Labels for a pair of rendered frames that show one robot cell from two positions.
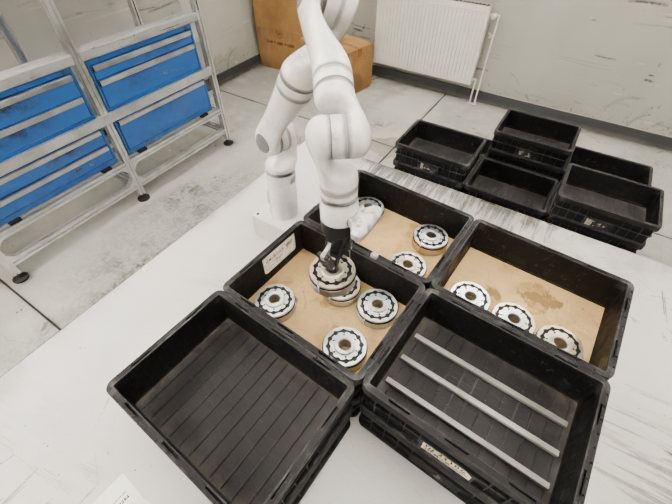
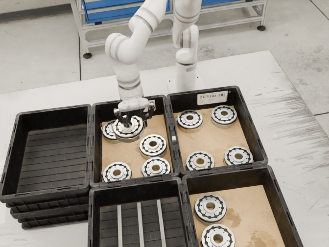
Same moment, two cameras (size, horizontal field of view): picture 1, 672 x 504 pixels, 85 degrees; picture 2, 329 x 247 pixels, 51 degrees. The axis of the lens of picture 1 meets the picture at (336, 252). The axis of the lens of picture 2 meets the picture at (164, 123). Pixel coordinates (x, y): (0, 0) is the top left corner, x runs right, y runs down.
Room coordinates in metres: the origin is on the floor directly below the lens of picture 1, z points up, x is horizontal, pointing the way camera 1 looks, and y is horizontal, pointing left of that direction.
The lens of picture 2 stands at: (0.09, -0.70, 1.89)
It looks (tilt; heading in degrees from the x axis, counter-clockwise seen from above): 47 degrees down; 51
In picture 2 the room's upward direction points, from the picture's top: 5 degrees counter-clockwise
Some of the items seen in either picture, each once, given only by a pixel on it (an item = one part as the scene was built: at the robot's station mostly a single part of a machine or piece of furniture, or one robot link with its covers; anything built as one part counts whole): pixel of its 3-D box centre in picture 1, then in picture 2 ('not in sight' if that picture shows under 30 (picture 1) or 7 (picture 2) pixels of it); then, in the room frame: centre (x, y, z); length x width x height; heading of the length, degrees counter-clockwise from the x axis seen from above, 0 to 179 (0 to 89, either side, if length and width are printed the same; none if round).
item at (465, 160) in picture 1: (433, 176); not in sight; (1.73, -0.55, 0.37); 0.40 x 0.30 x 0.45; 57
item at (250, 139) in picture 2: (386, 233); (212, 135); (0.77, -0.15, 0.87); 0.40 x 0.30 x 0.11; 54
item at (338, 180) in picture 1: (333, 159); (123, 60); (0.54, 0.00, 1.28); 0.09 x 0.07 x 0.15; 95
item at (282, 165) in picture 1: (278, 148); (186, 44); (0.97, 0.17, 1.03); 0.09 x 0.09 x 0.17; 49
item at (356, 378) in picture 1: (324, 289); (131, 137); (0.53, 0.03, 0.92); 0.40 x 0.30 x 0.02; 54
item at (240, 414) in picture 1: (236, 398); (54, 157); (0.29, 0.21, 0.87); 0.40 x 0.30 x 0.11; 54
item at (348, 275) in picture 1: (332, 270); (128, 126); (0.51, 0.01, 1.01); 0.10 x 0.10 x 0.01
